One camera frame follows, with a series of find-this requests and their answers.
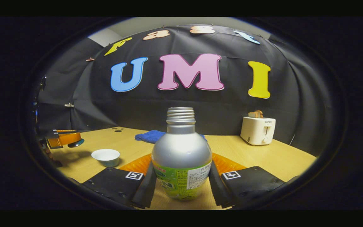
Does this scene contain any black backdrop cloth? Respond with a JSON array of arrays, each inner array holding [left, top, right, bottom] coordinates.
[[35, 25, 335, 156]]

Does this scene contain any blue towel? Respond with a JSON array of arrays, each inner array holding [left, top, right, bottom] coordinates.
[[135, 130, 207, 144]]

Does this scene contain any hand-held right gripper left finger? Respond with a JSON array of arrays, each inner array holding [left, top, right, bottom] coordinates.
[[82, 154, 157, 209]]

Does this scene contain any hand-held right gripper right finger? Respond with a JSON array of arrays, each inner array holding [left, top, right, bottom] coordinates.
[[208, 153, 286, 208]]

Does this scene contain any white teal teacup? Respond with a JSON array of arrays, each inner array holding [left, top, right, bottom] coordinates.
[[91, 149, 120, 167]]

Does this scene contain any white toaster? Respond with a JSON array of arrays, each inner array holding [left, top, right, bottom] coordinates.
[[240, 116, 276, 146]]

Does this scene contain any silver green-label water bottle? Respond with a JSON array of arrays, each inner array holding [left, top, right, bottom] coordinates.
[[152, 107, 213, 201]]

